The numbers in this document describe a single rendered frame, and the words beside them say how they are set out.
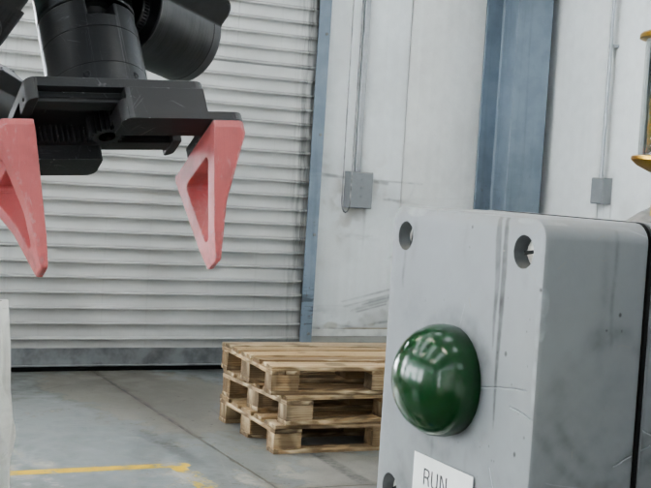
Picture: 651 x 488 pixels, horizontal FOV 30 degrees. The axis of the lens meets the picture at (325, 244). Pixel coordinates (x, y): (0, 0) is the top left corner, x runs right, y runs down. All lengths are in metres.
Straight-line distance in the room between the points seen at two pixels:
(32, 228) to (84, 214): 7.35
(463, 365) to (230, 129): 0.39
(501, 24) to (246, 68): 2.10
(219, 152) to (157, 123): 0.04
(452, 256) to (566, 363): 0.05
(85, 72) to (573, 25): 8.45
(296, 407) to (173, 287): 2.50
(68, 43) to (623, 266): 0.45
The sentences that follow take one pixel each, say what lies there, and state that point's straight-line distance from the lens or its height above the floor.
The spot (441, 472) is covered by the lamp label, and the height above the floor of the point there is 1.26.
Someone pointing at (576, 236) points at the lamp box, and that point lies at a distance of 0.30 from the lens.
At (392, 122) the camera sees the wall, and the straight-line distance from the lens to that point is 8.90.
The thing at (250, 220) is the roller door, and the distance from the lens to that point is 8.37.
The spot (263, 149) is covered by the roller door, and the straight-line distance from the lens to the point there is 8.38.
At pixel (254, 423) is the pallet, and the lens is 6.25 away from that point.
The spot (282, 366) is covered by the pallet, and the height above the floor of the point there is 0.43.
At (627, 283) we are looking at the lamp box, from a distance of 0.31.
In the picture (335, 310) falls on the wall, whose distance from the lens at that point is 8.77.
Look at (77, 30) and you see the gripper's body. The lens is 0.70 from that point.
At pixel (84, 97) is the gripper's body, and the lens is 0.67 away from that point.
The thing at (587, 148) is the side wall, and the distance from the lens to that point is 8.79.
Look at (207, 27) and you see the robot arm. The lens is 0.79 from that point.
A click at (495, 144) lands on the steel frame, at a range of 9.28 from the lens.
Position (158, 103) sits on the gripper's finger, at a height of 1.37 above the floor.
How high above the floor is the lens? 1.34
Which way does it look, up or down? 3 degrees down
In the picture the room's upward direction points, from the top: 4 degrees clockwise
